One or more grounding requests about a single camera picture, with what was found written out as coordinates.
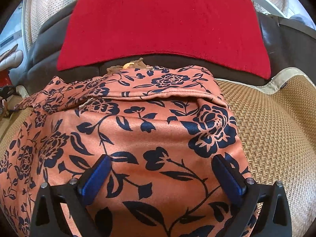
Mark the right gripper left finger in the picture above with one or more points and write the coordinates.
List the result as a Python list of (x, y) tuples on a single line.
[(48, 217)]

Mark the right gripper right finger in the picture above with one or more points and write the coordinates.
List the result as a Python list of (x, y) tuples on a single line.
[(274, 218)]

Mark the orange floral garment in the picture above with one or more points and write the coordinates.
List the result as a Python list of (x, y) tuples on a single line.
[(160, 128)]

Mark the woven bamboo seat mat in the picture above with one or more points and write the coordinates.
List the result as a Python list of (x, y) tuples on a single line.
[(276, 126)]

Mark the red printed box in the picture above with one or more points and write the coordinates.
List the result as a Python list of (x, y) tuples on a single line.
[(4, 78)]

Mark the white padded armrest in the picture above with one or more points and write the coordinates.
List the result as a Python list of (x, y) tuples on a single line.
[(12, 61)]

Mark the dark leather sofa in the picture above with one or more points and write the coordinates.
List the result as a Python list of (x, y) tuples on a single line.
[(286, 44)]

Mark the brown yellow garment tag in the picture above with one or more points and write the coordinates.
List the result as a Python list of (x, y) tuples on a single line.
[(134, 64)]

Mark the red cloth on sofa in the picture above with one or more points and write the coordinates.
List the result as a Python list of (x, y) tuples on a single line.
[(224, 32)]

